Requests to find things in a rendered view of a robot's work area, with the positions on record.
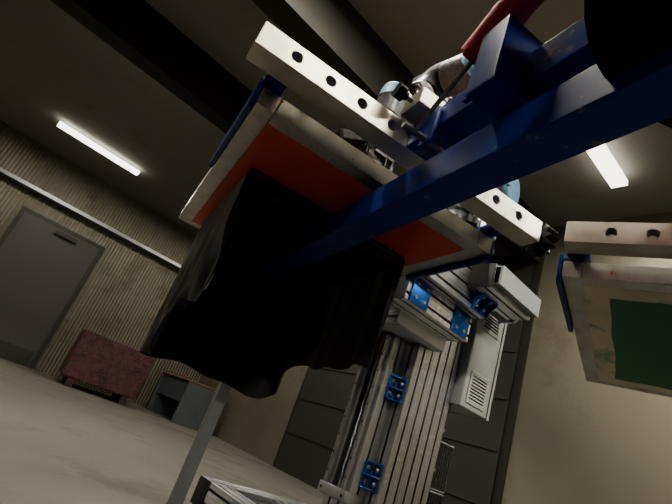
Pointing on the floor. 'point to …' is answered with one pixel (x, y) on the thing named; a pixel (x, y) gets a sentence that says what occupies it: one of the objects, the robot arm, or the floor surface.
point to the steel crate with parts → (106, 366)
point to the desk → (181, 400)
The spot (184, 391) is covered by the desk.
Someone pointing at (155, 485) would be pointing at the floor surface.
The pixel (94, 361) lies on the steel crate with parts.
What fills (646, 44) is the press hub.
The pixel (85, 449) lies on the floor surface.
